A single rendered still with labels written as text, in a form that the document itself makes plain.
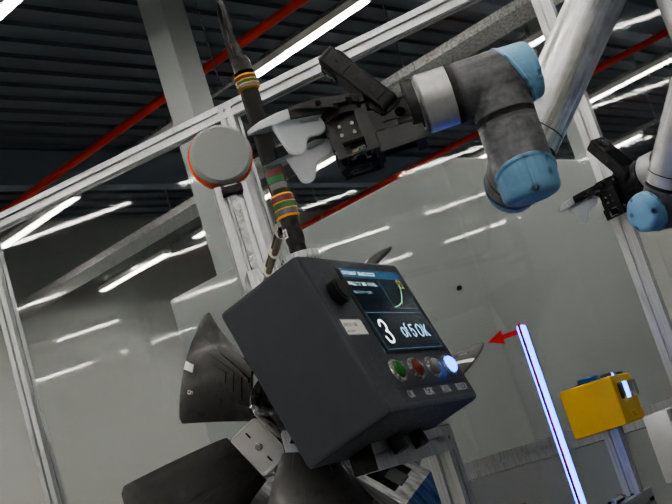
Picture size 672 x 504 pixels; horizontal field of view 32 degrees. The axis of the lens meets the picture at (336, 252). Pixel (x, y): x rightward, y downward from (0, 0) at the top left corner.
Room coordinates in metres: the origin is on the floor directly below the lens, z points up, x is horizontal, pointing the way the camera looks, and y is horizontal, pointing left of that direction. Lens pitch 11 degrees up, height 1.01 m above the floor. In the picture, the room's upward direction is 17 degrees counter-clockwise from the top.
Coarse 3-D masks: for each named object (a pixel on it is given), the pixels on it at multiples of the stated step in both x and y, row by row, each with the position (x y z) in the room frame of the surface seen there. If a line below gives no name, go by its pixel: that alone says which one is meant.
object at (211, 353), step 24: (216, 336) 2.29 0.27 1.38; (192, 360) 2.35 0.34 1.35; (216, 360) 2.28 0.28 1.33; (240, 360) 2.22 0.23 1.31; (192, 384) 2.34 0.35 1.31; (216, 384) 2.29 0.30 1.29; (240, 384) 2.23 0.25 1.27; (192, 408) 2.35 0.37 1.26; (216, 408) 2.30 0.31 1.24; (240, 408) 2.25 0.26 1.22
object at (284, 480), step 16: (288, 464) 2.01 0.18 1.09; (304, 464) 2.02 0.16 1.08; (336, 464) 2.05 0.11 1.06; (288, 480) 1.98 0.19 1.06; (304, 480) 1.99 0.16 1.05; (320, 480) 2.00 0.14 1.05; (336, 480) 2.01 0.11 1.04; (352, 480) 2.02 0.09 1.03; (272, 496) 1.96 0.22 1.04; (288, 496) 1.96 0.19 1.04; (304, 496) 1.96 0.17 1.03; (320, 496) 1.97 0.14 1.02; (336, 496) 1.98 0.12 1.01; (352, 496) 1.99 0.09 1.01
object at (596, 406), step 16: (592, 384) 2.14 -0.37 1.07; (608, 384) 2.13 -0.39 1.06; (576, 400) 2.16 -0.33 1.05; (592, 400) 2.15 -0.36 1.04; (608, 400) 2.14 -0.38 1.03; (624, 400) 2.16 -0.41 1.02; (576, 416) 2.16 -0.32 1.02; (592, 416) 2.15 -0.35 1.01; (608, 416) 2.14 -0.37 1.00; (624, 416) 2.13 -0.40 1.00; (640, 416) 2.23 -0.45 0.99; (576, 432) 2.17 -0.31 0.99; (592, 432) 2.15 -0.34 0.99
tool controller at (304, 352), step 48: (288, 288) 1.19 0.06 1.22; (336, 288) 1.19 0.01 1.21; (384, 288) 1.33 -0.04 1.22; (240, 336) 1.21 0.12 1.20; (288, 336) 1.19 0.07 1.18; (336, 336) 1.17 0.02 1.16; (432, 336) 1.37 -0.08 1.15; (288, 384) 1.20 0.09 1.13; (336, 384) 1.18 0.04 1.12; (384, 384) 1.18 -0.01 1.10; (432, 384) 1.29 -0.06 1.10; (288, 432) 1.21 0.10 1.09; (336, 432) 1.18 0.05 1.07; (384, 432) 1.25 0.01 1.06
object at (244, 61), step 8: (232, 48) 2.09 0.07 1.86; (240, 48) 2.09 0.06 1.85; (240, 56) 2.08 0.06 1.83; (232, 64) 2.09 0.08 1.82; (240, 64) 2.08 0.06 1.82; (248, 64) 2.09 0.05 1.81; (240, 72) 2.11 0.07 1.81; (288, 216) 2.08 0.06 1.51; (296, 216) 2.09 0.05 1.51; (280, 224) 2.10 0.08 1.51; (288, 224) 2.08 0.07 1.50; (296, 224) 2.08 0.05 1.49; (288, 232) 2.08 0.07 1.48; (296, 232) 2.08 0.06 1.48; (288, 240) 2.08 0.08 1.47; (296, 240) 2.08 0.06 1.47; (304, 240) 2.09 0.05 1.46; (296, 248) 2.08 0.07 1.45; (304, 248) 2.09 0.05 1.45
